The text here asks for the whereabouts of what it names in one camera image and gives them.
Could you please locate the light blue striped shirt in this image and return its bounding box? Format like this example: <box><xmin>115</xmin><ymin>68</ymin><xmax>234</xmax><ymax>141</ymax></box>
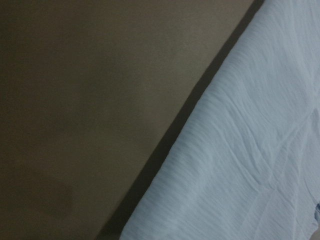
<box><xmin>120</xmin><ymin>0</ymin><xmax>320</xmax><ymax>240</ymax></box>

